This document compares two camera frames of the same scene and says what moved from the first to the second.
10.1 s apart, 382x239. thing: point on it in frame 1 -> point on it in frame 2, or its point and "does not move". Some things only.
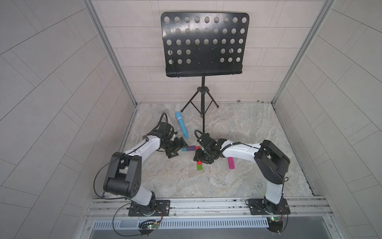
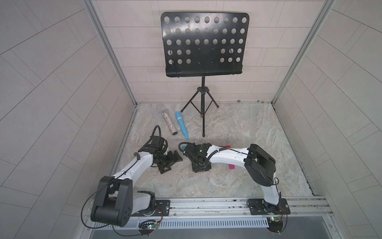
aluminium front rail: (300, 208) does not move
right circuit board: (275, 223) does not move
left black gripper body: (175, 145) -> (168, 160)
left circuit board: (147, 226) does not move
